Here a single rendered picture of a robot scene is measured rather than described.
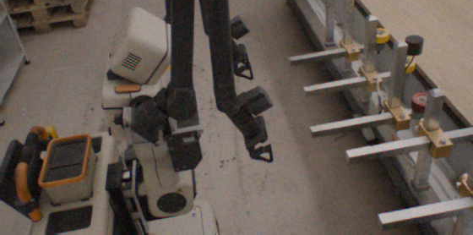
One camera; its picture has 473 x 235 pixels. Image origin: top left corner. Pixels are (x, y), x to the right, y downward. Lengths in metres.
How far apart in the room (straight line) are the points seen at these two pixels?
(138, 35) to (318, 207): 1.57
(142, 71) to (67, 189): 0.52
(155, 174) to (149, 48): 0.47
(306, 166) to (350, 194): 0.31
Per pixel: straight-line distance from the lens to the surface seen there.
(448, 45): 2.13
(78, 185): 1.63
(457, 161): 1.91
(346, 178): 2.70
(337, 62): 2.33
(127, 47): 1.31
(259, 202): 2.58
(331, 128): 1.69
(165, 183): 1.61
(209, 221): 2.19
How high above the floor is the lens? 1.96
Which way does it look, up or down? 36 degrees down
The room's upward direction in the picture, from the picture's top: 8 degrees counter-clockwise
